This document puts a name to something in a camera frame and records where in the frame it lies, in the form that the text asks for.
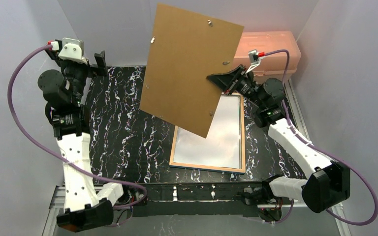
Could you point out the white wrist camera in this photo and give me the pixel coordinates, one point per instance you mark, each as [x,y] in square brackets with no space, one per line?
[255,59]
[67,49]

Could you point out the orange translucent plastic box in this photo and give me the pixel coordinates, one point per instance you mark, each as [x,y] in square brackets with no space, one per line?
[273,65]

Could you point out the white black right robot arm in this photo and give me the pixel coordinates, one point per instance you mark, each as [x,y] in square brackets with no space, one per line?
[326,183]

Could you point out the brown cardboard backing board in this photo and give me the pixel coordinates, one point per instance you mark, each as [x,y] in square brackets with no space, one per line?
[186,50]

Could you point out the blue wooden picture frame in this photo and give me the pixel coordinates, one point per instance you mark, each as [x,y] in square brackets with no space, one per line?
[205,167]

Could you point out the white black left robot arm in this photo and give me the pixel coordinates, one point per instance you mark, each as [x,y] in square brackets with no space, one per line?
[84,208]

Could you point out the hot air balloon photo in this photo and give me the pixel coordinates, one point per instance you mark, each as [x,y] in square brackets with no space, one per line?
[221,140]

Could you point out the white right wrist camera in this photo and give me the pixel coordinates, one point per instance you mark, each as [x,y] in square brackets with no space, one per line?
[255,59]

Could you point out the aluminium rail base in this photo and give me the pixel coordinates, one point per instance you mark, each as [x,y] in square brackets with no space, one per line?
[217,208]

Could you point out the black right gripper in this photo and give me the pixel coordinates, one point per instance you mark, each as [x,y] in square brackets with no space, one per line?
[236,80]

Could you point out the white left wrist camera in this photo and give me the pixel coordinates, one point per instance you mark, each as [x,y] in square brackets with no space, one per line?
[67,49]

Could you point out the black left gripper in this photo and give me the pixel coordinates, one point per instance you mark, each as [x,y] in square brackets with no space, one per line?
[91,67]

